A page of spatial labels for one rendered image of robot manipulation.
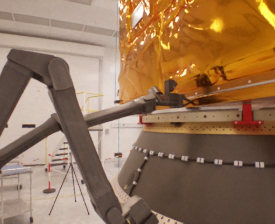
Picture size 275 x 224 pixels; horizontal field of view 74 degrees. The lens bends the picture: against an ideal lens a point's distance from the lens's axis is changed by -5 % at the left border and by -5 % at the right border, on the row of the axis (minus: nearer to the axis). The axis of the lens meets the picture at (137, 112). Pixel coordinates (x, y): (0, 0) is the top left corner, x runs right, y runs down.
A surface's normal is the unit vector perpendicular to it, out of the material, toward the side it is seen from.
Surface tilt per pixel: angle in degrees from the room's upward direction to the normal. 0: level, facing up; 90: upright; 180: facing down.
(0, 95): 89
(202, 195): 62
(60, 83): 90
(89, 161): 91
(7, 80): 96
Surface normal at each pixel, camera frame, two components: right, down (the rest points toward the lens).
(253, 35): -0.92, -0.01
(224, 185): -0.49, -0.51
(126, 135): 0.40, -0.06
